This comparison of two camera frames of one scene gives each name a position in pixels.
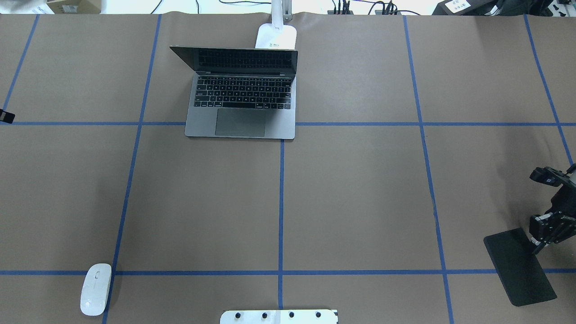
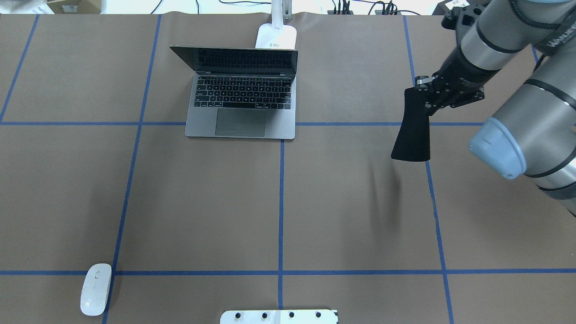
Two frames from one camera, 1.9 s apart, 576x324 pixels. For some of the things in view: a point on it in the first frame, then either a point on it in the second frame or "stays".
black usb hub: (331, 12) stays
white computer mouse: (95, 289) stays
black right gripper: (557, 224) -> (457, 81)
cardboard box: (76, 6) stays
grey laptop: (240, 92) stays
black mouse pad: (521, 272) -> (413, 141)
